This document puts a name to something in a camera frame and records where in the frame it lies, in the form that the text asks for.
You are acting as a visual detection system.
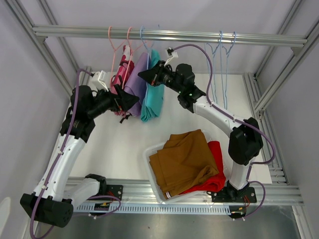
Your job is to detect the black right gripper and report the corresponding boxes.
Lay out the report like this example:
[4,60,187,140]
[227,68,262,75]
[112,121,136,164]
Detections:
[137,61,183,95]

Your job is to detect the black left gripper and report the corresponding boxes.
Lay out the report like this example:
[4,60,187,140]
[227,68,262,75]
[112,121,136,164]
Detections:
[87,84,139,119]

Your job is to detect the pink wire hanger lilac trousers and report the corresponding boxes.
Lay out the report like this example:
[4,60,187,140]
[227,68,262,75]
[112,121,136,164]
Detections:
[122,26,143,89]

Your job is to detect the pink wire hanger camouflage trousers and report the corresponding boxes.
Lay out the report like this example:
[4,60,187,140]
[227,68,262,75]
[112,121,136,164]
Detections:
[108,26,126,87]

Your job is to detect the blue wire hanger teal trousers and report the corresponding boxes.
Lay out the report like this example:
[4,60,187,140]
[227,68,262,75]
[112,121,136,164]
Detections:
[140,25,160,70]

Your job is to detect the blue wire hanger brown trousers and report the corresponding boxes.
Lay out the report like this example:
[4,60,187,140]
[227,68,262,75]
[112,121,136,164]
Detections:
[204,30,227,108]

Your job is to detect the red trousers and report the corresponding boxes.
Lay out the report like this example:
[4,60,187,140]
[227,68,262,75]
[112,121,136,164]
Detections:
[179,140,227,195]

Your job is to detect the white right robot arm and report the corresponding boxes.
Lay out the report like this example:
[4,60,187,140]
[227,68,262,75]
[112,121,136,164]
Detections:
[138,61,263,201]

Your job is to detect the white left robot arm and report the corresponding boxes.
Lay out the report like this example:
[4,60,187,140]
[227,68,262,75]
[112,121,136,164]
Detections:
[20,85,140,228]

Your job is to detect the white plastic mesh basket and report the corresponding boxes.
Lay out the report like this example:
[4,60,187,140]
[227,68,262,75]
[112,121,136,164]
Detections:
[142,129,234,205]

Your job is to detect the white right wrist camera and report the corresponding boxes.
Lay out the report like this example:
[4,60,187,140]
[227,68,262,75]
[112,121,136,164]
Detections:
[164,47,179,66]

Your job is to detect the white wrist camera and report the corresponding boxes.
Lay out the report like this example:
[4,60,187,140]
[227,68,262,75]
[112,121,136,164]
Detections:
[164,47,179,66]
[91,70,109,92]

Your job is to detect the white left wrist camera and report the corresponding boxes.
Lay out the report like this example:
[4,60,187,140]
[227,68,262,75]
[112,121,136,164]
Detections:
[91,70,109,92]

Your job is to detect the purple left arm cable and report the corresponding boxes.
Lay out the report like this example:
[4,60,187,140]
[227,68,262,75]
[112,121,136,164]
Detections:
[29,69,122,239]

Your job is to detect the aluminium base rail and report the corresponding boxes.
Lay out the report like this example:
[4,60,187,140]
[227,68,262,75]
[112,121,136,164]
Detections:
[32,177,304,205]

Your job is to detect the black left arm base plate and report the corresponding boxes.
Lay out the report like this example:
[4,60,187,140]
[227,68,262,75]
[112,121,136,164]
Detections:
[99,184,124,200]

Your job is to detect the left aluminium frame struts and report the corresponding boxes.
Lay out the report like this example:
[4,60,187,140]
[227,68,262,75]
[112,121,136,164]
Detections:
[3,0,79,96]

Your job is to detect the aluminium frame struts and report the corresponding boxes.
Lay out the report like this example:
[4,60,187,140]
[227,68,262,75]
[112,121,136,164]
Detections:
[3,0,79,96]
[244,0,319,187]

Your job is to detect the white slotted cable duct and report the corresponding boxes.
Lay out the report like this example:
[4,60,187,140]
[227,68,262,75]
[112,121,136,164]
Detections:
[74,202,231,215]

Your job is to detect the aluminium hanging rail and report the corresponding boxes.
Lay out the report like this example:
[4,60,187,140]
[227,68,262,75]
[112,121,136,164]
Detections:
[32,25,308,48]

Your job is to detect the right aluminium frame struts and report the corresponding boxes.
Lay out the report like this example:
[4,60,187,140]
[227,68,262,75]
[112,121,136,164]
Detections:
[244,0,319,187]

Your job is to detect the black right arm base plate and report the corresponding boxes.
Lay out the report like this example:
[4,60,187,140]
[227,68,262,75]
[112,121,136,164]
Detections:
[206,184,257,203]

